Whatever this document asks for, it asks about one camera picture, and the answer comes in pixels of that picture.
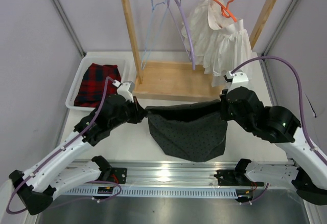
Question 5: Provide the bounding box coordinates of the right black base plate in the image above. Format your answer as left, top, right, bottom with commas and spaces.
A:
214, 169, 265, 187

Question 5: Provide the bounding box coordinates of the aluminium mounting rail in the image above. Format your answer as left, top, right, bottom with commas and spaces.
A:
66, 159, 297, 189

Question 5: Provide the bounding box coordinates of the grey dotted skirt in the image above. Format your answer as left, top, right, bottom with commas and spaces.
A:
146, 100, 228, 162

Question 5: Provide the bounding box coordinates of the light blue wire hanger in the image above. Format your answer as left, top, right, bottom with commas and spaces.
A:
141, 0, 167, 70

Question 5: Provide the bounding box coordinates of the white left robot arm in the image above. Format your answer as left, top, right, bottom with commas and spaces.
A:
6, 95, 147, 215

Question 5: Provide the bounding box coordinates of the wooden clothes rack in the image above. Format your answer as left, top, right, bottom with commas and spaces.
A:
121, 0, 277, 101

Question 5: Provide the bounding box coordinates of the orange plastic hanger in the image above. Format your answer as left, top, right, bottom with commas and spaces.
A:
212, 0, 238, 22

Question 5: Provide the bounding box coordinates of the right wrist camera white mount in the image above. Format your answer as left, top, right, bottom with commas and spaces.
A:
224, 71, 249, 92

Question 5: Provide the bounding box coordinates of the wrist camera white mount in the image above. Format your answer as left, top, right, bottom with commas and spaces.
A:
113, 80, 135, 103
224, 71, 249, 92

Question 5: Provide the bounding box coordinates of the white plastic basket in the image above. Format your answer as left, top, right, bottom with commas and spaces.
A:
65, 56, 131, 111

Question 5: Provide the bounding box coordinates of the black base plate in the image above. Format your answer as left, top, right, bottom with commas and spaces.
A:
109, 167, 127, 184
214, 169, 265, 187

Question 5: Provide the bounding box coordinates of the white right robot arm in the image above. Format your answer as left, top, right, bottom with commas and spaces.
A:
220, 86, 326, 206

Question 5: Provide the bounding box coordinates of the perforated metal cable tray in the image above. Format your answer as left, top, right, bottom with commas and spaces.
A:
64, 186, 238, 199

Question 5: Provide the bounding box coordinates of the aluminium frame post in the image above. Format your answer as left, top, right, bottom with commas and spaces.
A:
50, 0, 86, 58
261, 0, 301, 56

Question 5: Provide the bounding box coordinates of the right aluminium frame post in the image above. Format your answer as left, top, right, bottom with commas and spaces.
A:
261, 0, 301, 56

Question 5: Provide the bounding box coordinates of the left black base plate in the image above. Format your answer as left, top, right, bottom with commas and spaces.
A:
109, 167, 127, 184

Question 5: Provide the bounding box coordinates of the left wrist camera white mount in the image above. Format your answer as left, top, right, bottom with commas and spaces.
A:
113, 80, 135, 103

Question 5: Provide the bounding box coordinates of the purple plastic hanger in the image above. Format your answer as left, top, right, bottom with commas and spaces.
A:
167, 0, 196, 71

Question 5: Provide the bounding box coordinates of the left aluminium frame post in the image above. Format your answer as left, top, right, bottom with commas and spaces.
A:
50, 0, 86, 58

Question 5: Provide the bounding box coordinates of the white ruffled skirt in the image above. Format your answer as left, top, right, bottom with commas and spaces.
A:
187, 0, 254, 87

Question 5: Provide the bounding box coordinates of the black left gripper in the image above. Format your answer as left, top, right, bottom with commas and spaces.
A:
109, 96, 147, 129

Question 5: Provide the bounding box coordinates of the red plaid skirt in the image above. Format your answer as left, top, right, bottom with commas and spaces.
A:
74, 63, 121, 108

